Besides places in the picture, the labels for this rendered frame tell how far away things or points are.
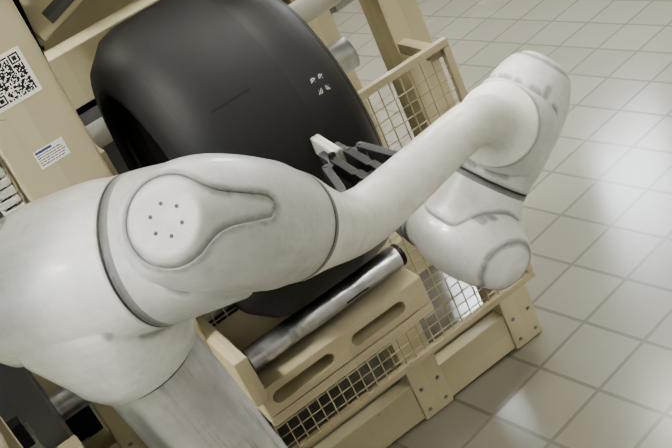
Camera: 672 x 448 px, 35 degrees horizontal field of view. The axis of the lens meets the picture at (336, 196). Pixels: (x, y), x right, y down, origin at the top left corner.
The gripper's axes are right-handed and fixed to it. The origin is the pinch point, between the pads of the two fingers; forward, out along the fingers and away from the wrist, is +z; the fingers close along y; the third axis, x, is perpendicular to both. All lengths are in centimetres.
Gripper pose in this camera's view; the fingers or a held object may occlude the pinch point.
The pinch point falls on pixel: (328, 151)
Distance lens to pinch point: 160.0
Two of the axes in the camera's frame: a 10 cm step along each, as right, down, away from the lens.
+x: 3.0, 7.6, 5.7
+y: -7.9, 5.3, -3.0
